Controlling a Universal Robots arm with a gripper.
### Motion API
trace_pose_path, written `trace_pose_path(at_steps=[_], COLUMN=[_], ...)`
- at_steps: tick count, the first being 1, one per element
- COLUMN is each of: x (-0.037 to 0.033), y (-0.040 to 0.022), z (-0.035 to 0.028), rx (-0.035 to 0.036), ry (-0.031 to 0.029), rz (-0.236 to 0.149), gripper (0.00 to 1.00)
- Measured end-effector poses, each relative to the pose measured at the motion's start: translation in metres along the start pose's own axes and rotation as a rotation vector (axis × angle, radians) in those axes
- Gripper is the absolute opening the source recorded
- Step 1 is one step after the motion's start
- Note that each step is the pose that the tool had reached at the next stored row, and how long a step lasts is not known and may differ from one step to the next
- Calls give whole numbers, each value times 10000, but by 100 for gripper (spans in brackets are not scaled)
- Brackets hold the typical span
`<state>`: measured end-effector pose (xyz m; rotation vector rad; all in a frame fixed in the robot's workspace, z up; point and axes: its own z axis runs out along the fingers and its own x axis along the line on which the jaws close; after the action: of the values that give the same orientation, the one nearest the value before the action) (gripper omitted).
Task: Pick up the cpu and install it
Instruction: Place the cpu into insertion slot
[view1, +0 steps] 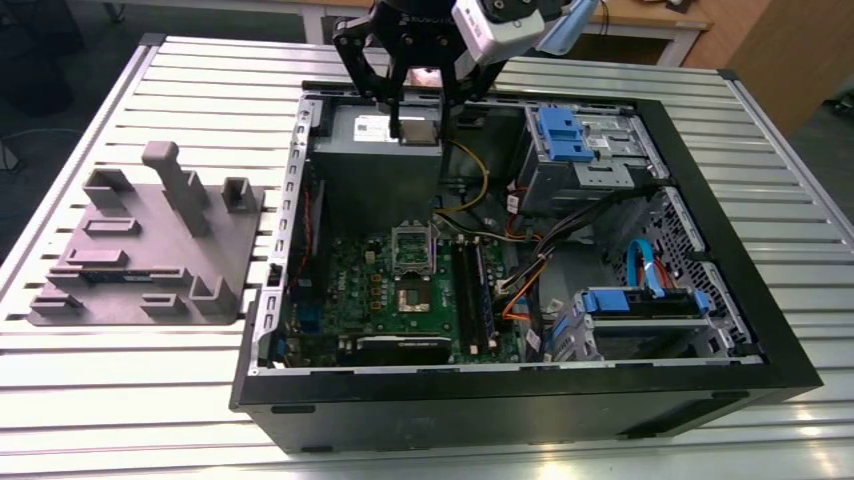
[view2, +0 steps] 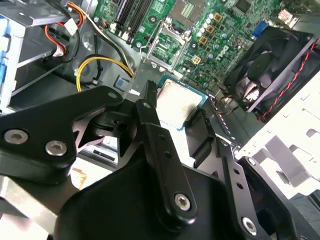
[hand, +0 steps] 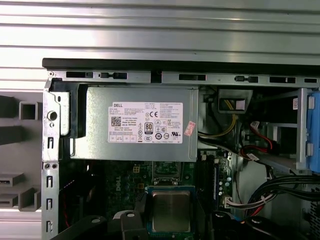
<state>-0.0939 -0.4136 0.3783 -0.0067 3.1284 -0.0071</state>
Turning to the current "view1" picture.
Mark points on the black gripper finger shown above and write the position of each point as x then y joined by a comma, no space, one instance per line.
354,60
477,80

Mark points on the silver CPU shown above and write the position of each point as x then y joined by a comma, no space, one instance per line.
419,132

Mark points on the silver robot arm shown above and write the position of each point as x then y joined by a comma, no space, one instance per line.
567,30

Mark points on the CPU socket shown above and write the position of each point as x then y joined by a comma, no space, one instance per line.
415,300

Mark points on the blue disk carrier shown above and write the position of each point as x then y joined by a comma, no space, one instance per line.
607,302
561,135

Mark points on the grey power supply unit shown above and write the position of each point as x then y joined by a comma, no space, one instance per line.
374,185

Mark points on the metal drive cage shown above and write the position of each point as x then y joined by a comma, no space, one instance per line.
601,175

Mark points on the black RAM slot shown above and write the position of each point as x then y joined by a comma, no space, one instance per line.
485,295
465,295

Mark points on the green motherboard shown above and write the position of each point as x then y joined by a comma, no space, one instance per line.
354,280

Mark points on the wooden cabinet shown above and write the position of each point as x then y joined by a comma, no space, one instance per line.
788,50

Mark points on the grey parts rack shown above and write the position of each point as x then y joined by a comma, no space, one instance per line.
167,260

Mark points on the black graphics card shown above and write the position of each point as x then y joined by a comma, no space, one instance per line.
401,347

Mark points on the metal disk bay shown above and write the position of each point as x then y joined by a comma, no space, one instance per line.
654,324

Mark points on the black PC case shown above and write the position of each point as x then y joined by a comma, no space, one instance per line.
467,415

